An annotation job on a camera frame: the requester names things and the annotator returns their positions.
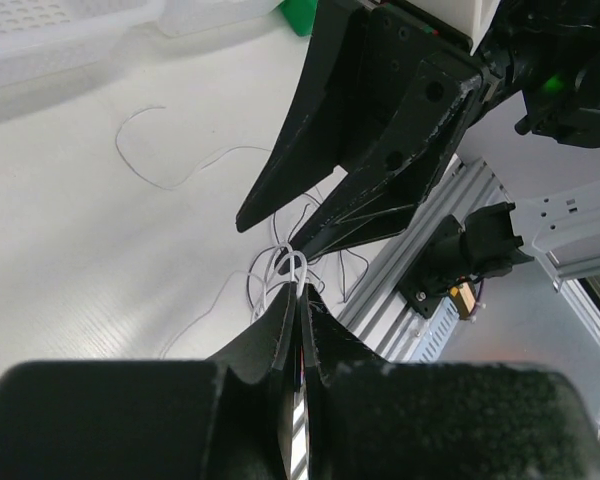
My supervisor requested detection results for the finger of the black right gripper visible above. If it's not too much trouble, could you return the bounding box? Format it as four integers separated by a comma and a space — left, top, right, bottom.
294, 53, 483, 260
236, 7, 370, 232

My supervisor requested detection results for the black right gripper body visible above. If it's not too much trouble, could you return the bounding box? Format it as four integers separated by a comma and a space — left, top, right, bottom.
314, 1, 600, 149

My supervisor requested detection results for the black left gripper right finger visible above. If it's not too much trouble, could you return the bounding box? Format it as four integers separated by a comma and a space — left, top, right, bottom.
299, 286, 600, 479

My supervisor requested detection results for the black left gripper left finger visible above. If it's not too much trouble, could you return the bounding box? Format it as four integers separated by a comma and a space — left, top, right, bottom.
0, 284, 297, 479

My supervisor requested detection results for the white thin wire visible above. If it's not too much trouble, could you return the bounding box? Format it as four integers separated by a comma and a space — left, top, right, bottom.
159, 242, 326, 359
115, 104, 274, 191

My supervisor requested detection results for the green plastic tray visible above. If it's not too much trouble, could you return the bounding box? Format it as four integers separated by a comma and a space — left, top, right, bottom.
279, 0, 318, 37

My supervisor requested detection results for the right white perforated basket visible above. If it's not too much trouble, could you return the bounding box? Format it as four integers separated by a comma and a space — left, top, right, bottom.
157, 0, 280, 37

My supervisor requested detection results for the white perforated basket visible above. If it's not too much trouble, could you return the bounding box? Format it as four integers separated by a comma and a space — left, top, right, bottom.
0, 0, 164, 87
157, 0, 280, 37

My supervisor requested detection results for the left white perforated basket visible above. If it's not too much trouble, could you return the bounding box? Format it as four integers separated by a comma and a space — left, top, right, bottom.
0, 0, 164, 87

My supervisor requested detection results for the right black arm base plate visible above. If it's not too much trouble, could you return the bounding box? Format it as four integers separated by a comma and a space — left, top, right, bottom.
396, 215, 464, 319

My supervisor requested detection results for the aluminium table edge rail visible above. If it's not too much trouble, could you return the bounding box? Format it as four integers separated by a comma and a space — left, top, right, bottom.
338, 159, 501, 362

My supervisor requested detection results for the white slotted cable duct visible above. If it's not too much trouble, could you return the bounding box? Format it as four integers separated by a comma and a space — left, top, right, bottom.
404, 299, 459, 363

